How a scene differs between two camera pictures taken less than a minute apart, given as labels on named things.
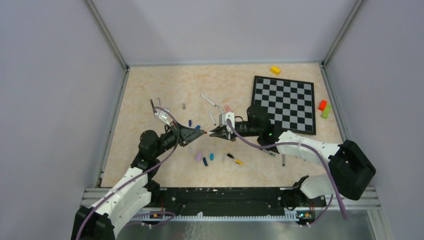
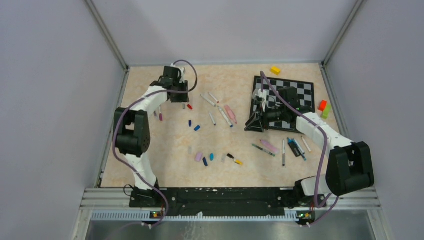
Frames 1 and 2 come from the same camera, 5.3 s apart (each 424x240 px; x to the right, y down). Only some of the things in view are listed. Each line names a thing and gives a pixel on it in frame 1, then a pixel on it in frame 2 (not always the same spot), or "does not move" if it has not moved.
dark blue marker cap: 205,161 does not move
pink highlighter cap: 198,156 does not move
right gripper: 222,132 to 254,123
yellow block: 275,70 does not move
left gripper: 187,134 to 183,98
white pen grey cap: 208,101 does not move
